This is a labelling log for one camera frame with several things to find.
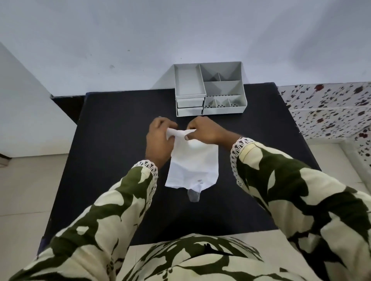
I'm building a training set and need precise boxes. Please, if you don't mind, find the white cabinet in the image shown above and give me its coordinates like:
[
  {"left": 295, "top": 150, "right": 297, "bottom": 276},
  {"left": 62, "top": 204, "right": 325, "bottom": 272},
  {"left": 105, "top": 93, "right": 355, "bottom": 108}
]
[{"left": 0, "top": 42, "right": 77, "bottom": 167}]

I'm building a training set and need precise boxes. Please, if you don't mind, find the person's green patterned clothing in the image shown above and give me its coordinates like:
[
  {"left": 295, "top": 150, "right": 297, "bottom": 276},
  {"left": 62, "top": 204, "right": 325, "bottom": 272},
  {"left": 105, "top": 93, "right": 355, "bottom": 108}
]
[{"left": 121, "top": 233, "right": 308, "bottom": 281}]

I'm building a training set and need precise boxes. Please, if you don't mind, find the person's right forearm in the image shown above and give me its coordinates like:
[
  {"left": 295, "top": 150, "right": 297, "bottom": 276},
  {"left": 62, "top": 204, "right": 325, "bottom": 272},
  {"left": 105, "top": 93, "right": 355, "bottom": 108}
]
[{"left": 230, "top": 137, "right": 371, "bottom": 281}]

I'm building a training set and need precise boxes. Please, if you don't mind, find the floral patterned white cloth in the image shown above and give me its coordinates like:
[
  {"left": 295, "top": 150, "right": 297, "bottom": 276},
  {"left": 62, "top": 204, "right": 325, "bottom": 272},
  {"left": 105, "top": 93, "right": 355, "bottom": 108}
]
[{"left": 277, "top": 82, "right": 371, "bottom": 175}]

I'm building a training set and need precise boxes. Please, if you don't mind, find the person's right hand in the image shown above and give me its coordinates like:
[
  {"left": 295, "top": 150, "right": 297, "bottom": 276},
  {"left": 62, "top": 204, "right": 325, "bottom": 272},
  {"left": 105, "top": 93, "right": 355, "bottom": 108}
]
[{"left": 184, "top": 116, "right": 242, "bottom": 151}]

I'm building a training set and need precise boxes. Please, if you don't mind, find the grey desk organizer with drawers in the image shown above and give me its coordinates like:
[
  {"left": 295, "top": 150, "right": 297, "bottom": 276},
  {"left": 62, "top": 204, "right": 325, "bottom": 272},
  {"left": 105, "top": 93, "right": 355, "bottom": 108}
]
[{"left": 174, "top": 61, "right": 248, "bottom": 118}]

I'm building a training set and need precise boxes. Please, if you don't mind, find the person's left hand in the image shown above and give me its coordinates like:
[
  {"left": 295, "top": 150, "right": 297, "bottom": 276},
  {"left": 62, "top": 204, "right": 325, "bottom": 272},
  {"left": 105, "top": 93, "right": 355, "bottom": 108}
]
[{"left": 145, "top": 117, "right": 179, "bottom": 170}]

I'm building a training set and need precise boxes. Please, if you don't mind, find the white plastic bag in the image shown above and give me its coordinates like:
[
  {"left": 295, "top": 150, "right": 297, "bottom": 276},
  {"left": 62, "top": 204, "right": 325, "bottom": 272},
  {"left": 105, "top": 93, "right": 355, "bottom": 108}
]
[{"left": 164, "top": 128, "right": 220, "bottom": 193}]

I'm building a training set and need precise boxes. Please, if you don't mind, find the person's left forearm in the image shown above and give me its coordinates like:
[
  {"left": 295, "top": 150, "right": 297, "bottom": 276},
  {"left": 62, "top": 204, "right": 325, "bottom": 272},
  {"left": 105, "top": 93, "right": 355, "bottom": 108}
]
[{"left": 9, "top": 160, "right": 159, "bottom": 281}]

